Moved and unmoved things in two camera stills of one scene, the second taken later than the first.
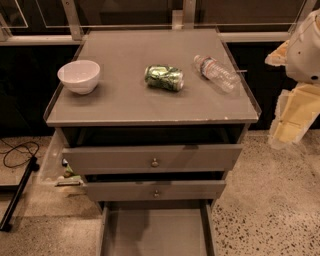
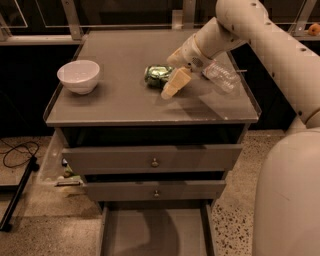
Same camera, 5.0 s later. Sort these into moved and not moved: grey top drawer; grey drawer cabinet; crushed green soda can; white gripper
Moved: white gripper
Not moved: grey drawer cabinet; grey top drawer; crushed green soda can
